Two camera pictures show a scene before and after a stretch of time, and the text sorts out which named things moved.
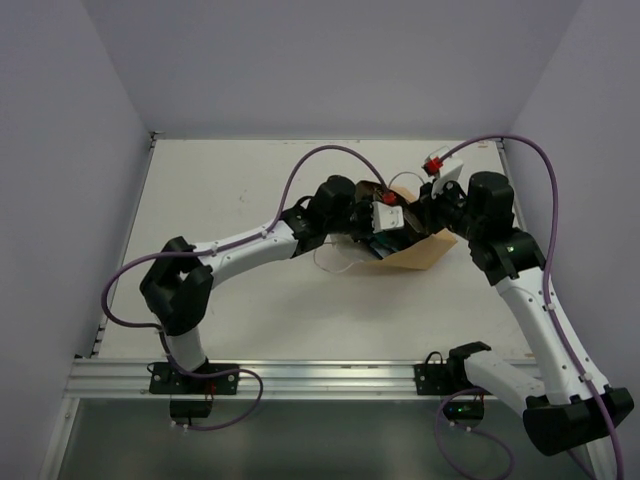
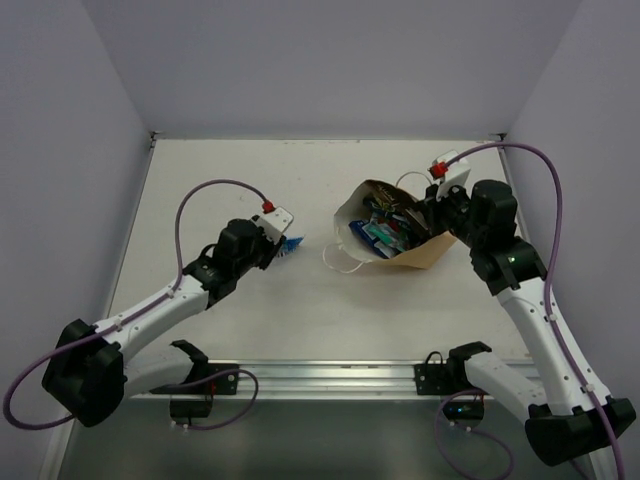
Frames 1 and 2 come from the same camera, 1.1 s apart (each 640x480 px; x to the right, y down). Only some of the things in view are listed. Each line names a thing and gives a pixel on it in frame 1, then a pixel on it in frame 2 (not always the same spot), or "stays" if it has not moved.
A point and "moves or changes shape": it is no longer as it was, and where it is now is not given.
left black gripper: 370,232 → 273,247
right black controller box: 464,410 stays
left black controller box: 190,408 stays
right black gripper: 427,204 stays
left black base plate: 167,380 stays
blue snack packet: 386,243 moves or changes shape
